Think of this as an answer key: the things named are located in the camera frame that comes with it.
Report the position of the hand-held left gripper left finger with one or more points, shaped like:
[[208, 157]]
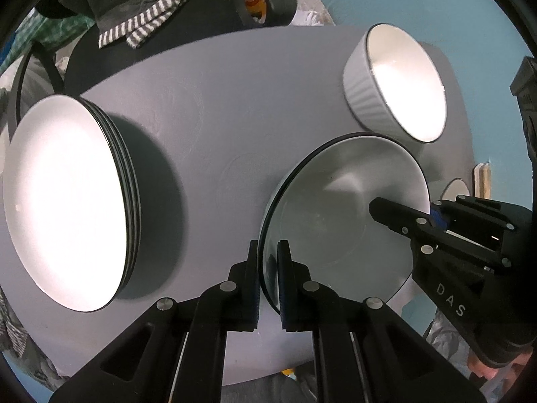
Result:
[[254, 302]]

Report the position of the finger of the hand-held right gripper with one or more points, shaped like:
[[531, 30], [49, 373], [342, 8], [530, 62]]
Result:
[[398, 216], [474, 214]]

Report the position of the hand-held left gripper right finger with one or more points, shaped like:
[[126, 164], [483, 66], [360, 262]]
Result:
[[284, 289]]

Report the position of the white black-rimmed plate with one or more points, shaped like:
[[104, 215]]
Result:
[[130, 218], [137, 222]]

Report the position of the stack of white plates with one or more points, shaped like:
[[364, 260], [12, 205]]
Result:
[[63, 201]]

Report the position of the person's right hand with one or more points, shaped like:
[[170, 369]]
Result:
[[486, 367]]

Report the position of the wooden board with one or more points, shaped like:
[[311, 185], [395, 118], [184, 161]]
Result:
[[481, 176]]

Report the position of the grey blanket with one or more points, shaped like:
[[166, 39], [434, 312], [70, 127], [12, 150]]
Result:
[[449, 336]]

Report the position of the person's grey trousers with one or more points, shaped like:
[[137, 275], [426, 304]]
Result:
[[260, 390]]

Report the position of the dark object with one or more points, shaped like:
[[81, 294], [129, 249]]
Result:
[[528, 100]]

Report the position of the white cloth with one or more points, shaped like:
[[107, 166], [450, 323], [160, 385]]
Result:
[[312, 19]]

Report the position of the grey striped cloth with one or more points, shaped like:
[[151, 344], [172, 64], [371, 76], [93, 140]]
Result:
[[12, 331]]

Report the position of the black office chair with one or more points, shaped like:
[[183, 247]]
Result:
[[188, 21]]

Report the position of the dark grey hoodie striped cuffs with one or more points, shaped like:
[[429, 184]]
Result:
[[117, 4]]

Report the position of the green checkered cloth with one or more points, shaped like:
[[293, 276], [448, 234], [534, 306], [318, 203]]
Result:
[[46, 29]]

